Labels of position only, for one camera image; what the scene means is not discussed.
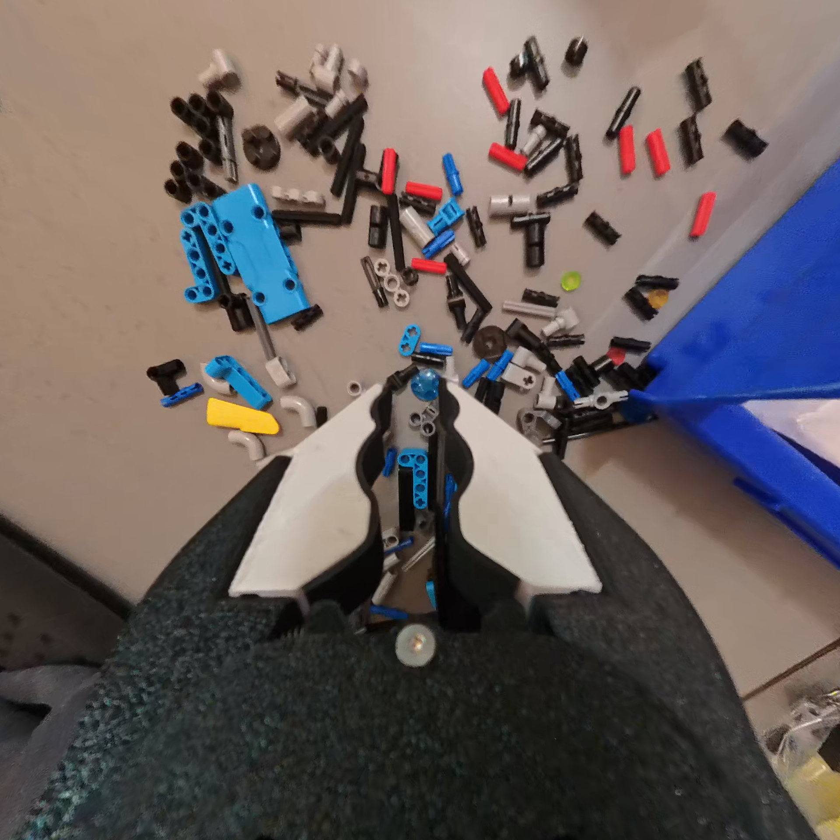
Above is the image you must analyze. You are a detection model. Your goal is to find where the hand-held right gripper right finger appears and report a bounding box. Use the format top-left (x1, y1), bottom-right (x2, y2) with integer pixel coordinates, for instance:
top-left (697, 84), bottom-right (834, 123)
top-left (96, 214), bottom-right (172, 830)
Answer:
top-left (433, 381), bottom-right (604, 630)

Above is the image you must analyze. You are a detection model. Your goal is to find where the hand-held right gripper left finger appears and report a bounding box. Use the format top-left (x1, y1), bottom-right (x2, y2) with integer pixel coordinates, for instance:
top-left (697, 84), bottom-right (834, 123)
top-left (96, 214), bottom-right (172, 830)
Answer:
top-left (227, 382), bottom-right (389, 624)

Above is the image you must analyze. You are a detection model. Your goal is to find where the pile of building brick pieces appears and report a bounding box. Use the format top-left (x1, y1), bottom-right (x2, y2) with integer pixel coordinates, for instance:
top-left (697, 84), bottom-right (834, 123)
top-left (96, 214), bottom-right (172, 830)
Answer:
top-left (146, 36), bottom-right (769, 631)

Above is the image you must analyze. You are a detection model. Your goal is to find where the grey desk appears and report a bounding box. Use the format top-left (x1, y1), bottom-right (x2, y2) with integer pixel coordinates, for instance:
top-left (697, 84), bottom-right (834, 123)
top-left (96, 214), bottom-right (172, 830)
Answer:
top-left (0, 0), bottom-right (840, 723)

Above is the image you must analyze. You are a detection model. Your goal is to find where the yellow curved panel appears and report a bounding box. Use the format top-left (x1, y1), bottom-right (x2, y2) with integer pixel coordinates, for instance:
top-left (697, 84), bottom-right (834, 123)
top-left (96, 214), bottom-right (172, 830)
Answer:
top-left (206, 397), bottom-right (281, 436)

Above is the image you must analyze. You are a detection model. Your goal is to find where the light blue curved panel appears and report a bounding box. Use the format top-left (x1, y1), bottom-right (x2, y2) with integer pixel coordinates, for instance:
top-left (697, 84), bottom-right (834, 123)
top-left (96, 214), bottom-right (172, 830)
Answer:
top-left (211, 184), bottom-right (313, 327)

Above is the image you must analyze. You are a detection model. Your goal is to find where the light blue angled liftarm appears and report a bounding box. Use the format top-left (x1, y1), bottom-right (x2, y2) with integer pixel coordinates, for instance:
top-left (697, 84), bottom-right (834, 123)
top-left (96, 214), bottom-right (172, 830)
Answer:
top-left (180, 201), bottom-right (238, 307)

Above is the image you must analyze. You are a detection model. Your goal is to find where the blue plastic bin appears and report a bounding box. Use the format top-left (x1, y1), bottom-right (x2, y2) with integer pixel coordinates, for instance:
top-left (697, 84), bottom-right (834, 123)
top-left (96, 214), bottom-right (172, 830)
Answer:
top-left (620, 156), bottom-right (840, 568)

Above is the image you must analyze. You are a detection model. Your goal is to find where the clear bag of yellow parts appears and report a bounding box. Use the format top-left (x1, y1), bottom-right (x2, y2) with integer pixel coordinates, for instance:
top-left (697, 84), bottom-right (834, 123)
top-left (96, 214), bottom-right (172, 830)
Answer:
top-left (761, 686), bottom-right (840, 837)

